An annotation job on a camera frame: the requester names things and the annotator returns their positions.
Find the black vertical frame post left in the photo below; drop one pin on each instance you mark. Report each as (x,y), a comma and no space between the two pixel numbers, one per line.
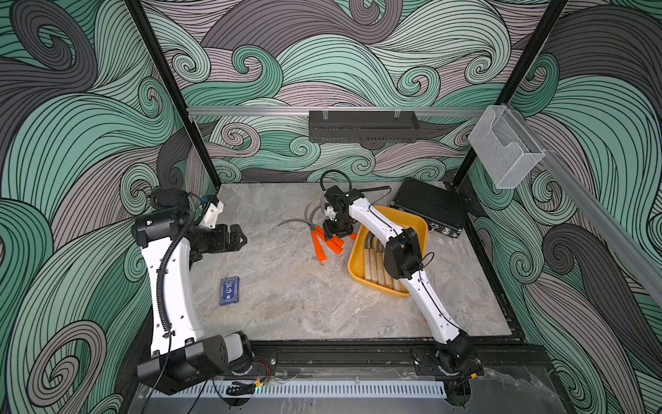
(149,38)

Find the clear plastic wall bin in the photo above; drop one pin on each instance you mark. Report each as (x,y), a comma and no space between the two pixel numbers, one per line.
(506,146)

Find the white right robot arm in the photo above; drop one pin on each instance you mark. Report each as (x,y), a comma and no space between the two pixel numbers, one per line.
(404,261)

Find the black perforated wall shelf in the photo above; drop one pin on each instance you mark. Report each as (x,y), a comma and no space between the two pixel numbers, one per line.
(366,127)

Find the yellow plastic storage tray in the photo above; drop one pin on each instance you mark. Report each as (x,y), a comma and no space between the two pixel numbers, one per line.
(356,261)

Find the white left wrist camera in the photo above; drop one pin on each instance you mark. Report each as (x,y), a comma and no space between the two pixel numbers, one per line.
(214,208)

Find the black vertical frame post right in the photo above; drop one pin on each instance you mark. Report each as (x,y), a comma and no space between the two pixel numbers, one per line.
(529,54)

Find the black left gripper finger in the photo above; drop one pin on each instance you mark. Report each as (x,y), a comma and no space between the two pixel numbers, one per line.
(235,232)
(238,242)

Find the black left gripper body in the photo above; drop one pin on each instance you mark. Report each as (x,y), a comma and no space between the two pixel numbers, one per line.
(212,241)

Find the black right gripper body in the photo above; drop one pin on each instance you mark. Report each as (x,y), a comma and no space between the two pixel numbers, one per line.
(345,223)

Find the blue playing card box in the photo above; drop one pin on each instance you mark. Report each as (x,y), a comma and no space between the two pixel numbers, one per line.
(229,291)

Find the large wooden handle sickle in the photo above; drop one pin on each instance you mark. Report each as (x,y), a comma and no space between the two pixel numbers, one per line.
(368,258)

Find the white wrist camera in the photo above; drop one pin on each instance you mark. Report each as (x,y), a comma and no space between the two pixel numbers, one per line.
(329,212)
(214,208)

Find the black vertical frame post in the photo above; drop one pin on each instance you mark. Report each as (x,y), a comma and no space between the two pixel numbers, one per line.
(149,38)
(529,54)

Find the aluminium right side rail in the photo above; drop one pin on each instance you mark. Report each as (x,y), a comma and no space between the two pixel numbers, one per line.
(614,191)

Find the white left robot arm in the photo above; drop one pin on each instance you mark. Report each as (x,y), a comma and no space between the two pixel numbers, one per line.
(171,238)

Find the white slotted cable duct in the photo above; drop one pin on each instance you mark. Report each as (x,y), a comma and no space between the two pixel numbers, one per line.
(354,388)

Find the black aluminium carrying case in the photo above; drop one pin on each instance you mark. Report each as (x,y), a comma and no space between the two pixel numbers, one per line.
(443,211)

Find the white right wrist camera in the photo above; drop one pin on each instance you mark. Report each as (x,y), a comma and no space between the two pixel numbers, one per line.
(329,212)

